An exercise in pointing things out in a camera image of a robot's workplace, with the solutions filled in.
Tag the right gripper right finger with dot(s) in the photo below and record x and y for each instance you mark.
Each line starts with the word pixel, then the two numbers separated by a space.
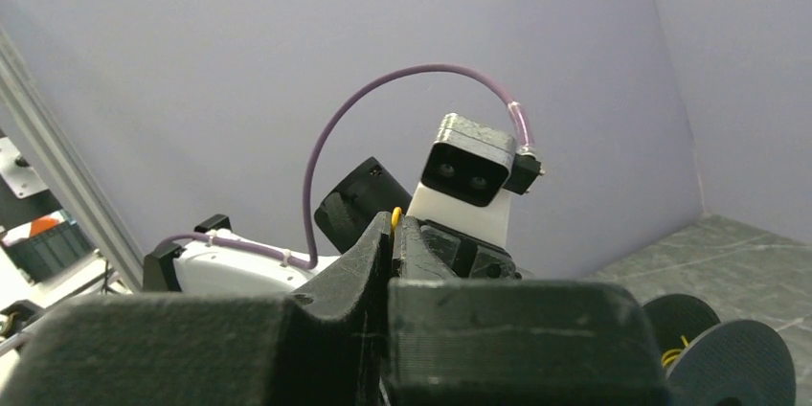
pixel 466 341

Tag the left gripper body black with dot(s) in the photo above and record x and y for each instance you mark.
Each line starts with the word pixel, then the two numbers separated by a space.
pixel 445 254

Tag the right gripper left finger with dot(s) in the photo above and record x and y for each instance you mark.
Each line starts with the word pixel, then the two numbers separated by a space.
pixel 318 345

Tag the grey perforated cable spool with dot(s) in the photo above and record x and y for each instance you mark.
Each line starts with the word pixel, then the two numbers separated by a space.
pixel 708 361

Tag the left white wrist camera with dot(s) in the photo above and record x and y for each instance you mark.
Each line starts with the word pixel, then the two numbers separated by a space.
pixel 471 173

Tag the aluminium frame post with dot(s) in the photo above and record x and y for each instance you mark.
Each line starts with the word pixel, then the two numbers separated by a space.
pixel 30 122

